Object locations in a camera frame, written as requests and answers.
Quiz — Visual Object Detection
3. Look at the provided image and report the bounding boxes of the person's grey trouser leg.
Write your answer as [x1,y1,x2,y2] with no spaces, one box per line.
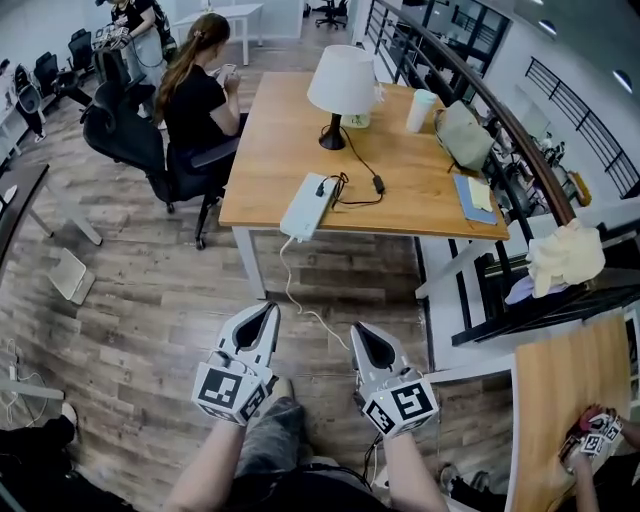
[233,395,307,479]

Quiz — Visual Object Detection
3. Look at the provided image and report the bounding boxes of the person's right forearm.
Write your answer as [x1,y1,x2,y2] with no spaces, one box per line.
[381,431,451,512]

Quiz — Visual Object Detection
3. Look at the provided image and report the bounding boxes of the white power strip cable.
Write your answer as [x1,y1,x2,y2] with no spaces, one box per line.
[278,236,352,352]

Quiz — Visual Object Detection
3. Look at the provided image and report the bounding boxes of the black office chair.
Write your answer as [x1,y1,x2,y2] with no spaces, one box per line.
[91,46,157,110]
[314,0,352,31]
[66,28,97,75]
[80,78,242,252]
[33,51,94,109]

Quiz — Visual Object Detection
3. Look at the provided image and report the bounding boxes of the white flat floor stand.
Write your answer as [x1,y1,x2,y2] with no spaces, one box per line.
[46,247,97,307]

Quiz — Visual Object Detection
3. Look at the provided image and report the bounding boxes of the person's black shirt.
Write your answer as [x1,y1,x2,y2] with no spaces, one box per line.
[219,462,392,512]

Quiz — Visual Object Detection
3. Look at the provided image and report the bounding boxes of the white floor cables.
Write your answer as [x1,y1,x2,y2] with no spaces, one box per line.
[0,338,50,427]

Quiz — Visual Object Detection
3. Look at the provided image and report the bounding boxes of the white power strip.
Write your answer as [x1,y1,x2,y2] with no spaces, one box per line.
[279,172,340,243]

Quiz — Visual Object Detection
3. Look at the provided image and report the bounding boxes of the blue notebook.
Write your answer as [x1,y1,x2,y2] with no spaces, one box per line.
[452,172,499,227]

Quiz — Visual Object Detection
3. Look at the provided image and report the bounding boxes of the black lamp cable with plug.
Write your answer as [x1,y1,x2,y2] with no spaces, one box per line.
[314,125,387,209]

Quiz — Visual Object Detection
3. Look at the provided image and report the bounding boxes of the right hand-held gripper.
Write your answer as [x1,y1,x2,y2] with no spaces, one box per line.
[349,322,440,439]

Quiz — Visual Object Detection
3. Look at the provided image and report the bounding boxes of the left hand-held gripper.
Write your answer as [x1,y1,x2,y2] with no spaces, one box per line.
[191,301,282,427]

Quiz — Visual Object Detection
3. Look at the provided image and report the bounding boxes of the beige fabric bag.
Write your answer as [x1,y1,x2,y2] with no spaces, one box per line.
[432,99,497,174]

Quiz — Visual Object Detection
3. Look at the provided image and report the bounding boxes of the white shade lamp black base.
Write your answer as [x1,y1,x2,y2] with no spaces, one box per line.
[306,44,379,152]

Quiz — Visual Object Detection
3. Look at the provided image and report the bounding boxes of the person's left forearm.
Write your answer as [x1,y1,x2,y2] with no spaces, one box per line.
[163,418,251,512]

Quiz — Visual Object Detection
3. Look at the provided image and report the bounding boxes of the white tumbler cup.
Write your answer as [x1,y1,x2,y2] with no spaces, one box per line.
[405,88,439,134]

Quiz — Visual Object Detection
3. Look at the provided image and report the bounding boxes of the dark desk white legs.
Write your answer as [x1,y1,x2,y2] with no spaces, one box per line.
[0,163,104,267]

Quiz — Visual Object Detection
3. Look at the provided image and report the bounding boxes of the another person's forearm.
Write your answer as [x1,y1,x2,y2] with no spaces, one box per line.
[568,419,640,512]

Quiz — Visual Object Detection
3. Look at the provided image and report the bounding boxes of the lavender cloth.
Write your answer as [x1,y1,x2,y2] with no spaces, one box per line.
[504,276,537,307]

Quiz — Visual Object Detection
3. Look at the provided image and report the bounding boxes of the wooden table white legs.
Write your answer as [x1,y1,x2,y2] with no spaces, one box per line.
[218,70,511,301]

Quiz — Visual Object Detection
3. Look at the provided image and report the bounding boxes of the person's tan shoe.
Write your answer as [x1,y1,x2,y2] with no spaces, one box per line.
[266,376,297,402]

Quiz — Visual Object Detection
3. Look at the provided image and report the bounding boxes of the yellow sticky note pad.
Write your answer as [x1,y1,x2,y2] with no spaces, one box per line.
[466,176,495,212]

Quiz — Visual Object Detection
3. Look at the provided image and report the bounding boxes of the light wooden table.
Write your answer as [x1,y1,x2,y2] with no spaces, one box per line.
[506,313,635,512]

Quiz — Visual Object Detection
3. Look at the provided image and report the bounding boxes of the pale yellow cloth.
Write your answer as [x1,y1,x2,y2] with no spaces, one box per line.
[525,217,607,300]

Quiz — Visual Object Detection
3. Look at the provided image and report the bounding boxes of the black railing wooden handrail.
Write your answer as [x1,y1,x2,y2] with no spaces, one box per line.
[363,0,640,347]

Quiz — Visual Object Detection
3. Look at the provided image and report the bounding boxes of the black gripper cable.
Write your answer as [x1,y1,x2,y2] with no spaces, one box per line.
[363,433,387,489]

